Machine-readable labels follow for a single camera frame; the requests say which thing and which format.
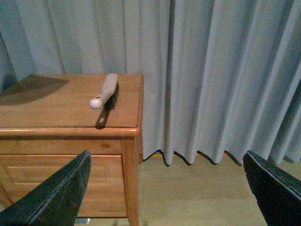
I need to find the light green curtain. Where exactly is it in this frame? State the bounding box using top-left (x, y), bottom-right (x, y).
top-left (0, 0), bottom-right (301, 164)

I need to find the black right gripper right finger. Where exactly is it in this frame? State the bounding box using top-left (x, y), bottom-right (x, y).
top-left (243, 151), bottom-right (301, 226)

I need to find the wooden bedside cabinet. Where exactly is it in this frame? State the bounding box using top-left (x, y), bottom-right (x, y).
top-left (0, 74), bottom-right (144, 226)

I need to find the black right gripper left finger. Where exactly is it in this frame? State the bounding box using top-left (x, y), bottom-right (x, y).
top-left (0, 150), bottom-right (92, 226)

